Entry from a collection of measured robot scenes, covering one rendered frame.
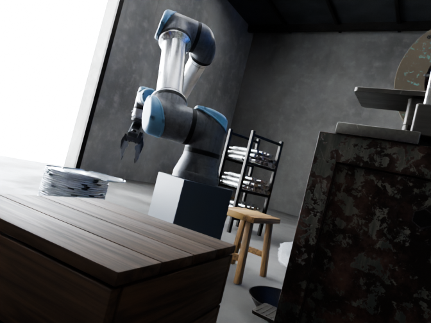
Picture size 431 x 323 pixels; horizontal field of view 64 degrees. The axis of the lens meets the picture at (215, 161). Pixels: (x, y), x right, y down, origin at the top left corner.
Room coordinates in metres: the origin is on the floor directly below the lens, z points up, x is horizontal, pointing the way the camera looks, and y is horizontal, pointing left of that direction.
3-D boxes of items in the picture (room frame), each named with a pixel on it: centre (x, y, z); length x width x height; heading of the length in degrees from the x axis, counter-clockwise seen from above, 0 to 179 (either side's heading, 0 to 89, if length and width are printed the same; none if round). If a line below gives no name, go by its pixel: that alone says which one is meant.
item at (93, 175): (1.63, 0.54, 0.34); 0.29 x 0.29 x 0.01
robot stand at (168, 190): (1.10, 0.05, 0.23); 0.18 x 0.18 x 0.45; 34
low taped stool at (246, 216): (1.85, -0.24, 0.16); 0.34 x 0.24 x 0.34; 146
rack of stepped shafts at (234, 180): (3.37, -0.32, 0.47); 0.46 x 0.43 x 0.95; 38
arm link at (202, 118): (1.10, 0.06, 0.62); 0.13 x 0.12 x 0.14; 111
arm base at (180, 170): (1.10, 0.05, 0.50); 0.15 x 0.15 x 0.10
